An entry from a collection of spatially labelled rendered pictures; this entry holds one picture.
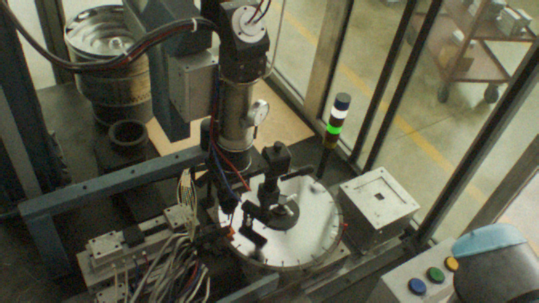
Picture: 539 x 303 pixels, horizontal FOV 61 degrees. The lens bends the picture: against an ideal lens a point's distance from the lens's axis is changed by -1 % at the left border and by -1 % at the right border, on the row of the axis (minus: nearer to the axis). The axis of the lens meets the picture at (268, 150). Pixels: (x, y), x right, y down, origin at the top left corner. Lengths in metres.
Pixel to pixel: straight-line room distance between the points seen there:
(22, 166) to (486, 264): 1.17
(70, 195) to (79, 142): 0.56
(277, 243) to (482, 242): 0.56
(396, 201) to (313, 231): 0.33
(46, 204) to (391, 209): 0.94
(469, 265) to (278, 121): 1.12
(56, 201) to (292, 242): 0.58
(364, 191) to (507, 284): 0.72
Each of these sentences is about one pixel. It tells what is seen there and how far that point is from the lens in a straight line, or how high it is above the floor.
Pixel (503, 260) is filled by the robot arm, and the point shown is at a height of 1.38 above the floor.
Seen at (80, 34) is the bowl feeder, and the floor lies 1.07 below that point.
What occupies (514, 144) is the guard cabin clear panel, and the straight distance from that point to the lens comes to 1.24.
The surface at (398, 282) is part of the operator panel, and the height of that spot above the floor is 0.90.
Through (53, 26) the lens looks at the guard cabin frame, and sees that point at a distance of 1.88.
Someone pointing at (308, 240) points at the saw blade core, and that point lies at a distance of 1.22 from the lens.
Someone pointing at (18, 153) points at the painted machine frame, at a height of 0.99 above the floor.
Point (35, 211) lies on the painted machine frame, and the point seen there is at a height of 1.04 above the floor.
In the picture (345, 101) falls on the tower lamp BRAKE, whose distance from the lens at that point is 1.30.
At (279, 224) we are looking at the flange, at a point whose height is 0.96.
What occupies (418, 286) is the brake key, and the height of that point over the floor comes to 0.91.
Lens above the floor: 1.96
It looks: 46 degrees down
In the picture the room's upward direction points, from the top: 10 degrees clockwise
